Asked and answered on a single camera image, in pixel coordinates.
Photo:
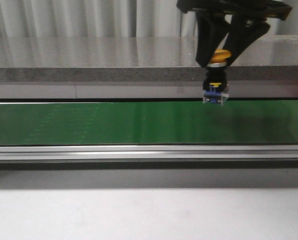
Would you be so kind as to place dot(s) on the grey stone slab right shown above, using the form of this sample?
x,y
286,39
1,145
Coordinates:
x,y
272,58

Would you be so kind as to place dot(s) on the green conveyor belt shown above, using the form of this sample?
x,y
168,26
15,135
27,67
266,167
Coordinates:
x,y
157,122

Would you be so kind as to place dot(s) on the grey speckled stone slab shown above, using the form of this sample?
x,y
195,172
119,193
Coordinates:
x,y
99,59

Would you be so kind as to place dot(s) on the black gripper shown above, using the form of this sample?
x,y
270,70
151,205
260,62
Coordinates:
x,y
248,24

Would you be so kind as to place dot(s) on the white pleated curtain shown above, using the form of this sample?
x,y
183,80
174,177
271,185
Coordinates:
x,y
95,18

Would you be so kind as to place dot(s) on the aluminium conveyor side rail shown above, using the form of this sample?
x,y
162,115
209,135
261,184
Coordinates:
x,y
146,153

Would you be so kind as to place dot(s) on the yellow push button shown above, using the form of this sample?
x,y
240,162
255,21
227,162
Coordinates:
x,y
215,86

